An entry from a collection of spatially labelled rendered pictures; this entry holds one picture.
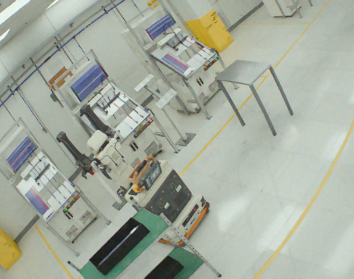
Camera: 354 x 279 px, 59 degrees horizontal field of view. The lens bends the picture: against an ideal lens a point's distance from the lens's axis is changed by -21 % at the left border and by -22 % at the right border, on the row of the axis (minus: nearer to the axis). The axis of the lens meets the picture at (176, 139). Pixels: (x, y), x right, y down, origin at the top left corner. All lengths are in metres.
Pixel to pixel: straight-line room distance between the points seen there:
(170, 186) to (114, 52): 3.74
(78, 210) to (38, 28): 3.32
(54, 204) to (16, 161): 0.82
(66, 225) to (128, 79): 3.24
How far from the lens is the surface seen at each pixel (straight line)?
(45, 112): 6.56
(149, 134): 5.54
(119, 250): 2.89
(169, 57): 5.67
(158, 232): 2.90
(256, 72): 4.44
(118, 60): 7.08
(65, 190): 4.86
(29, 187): 5.03
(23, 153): 4.99
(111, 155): 3.83
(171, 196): 3.89
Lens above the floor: 2.72
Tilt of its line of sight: 28 degrees down
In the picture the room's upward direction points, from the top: 35 degrees counter-clockwise
